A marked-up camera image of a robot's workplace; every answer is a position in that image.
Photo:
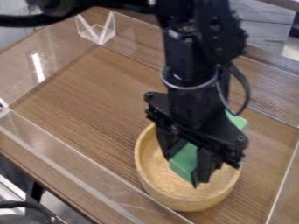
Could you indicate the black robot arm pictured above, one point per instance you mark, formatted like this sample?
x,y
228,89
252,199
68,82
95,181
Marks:
x,y
203,40

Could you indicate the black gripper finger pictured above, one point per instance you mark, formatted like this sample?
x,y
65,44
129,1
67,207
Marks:
x,y
169,139
207,163

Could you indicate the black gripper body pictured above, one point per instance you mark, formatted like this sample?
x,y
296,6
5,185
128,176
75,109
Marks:
x,y
195,104

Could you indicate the black table leg bracket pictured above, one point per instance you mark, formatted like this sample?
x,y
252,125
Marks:
x,y
33,195

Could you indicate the green rectangular block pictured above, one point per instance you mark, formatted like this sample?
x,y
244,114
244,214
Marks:
x,y
183,161

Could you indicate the clear acrylic front wall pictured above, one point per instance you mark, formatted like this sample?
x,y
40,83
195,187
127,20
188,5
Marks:
x,y
88,186

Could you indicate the brown wooden bowl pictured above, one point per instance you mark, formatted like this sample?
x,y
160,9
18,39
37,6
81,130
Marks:
x,y
167,187

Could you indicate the clear acrylic corner bracket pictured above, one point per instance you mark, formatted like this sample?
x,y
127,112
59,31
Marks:
x,y
99,34

